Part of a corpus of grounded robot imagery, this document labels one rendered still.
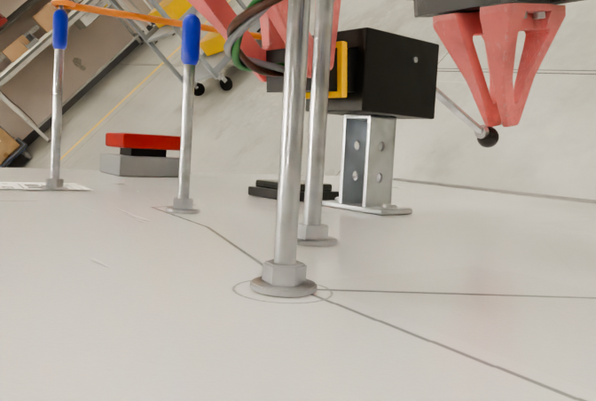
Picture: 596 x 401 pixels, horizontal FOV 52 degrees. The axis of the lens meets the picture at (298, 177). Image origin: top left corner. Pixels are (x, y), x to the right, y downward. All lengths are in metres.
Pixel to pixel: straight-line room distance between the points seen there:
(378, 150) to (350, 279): 0.17
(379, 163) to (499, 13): 0.12
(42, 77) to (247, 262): 8.33
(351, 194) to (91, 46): 8.28
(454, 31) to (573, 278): 0.24
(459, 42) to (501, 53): 0.03
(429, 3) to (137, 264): 0.29
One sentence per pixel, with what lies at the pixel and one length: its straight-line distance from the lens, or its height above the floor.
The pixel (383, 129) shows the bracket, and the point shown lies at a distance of 0.32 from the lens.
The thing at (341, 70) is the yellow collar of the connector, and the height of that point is 1.13.
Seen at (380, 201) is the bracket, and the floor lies 1.05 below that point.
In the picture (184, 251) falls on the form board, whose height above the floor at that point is 1.16.
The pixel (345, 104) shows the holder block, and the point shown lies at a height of 1.11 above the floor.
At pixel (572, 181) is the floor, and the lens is 1.90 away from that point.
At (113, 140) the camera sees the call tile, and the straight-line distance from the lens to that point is 0.53.
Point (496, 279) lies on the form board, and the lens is 0.17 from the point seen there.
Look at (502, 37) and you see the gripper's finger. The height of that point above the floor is 1.06.
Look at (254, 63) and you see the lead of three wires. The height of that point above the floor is 1.16.
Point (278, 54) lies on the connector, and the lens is 0.30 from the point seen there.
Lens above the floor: 1.23
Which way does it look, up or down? 27 degrees down
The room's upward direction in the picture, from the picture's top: 40 degrees counter-clockwise
